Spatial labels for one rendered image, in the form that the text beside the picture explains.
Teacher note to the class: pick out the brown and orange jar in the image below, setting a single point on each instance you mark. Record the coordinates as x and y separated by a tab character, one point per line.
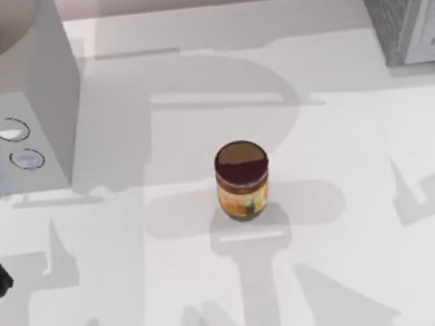
243	183

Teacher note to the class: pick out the pale microwave oven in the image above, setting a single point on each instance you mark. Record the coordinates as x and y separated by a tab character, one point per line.
37	112

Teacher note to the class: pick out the small microwave knob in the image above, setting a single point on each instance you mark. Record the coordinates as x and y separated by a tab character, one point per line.
27	158

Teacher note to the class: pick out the large microwave knob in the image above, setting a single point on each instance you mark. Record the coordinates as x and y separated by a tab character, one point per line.
11	129

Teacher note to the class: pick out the grey cabinet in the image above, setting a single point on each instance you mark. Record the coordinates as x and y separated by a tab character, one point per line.
407	3

